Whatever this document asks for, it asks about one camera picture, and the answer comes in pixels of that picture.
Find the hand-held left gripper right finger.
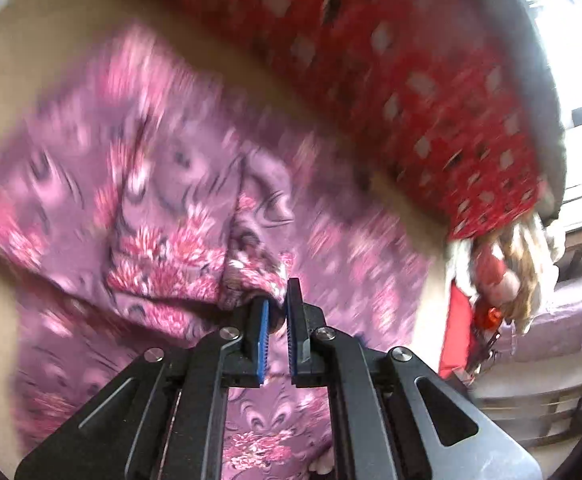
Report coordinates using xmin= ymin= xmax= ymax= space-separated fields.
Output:
xmin=285 ymin=277 xmax=543 ymax=480

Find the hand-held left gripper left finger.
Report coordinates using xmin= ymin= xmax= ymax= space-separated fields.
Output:
xmin=15 ymin=296 xmax=272 ymax=480

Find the purple floral garment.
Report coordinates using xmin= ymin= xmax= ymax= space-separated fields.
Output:
xmin=0 ymin=25 xmax=434 ymax=480

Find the plain red cloth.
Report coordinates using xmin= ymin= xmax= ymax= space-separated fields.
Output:
xmin=438 ymin=280 xmax=478 ymax=382

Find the cream and red cloth pile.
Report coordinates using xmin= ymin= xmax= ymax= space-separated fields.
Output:
xmin=446 ymin=212 xmax=567 ymax=336

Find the wooden furniture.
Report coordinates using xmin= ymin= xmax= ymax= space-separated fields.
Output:
xmin=471 ymin=360 xmax=582 ymax=453

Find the lilac bedsheet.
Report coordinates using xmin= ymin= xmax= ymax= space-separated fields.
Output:
xmin=488 ymin=270 xmax=582 ymax=363

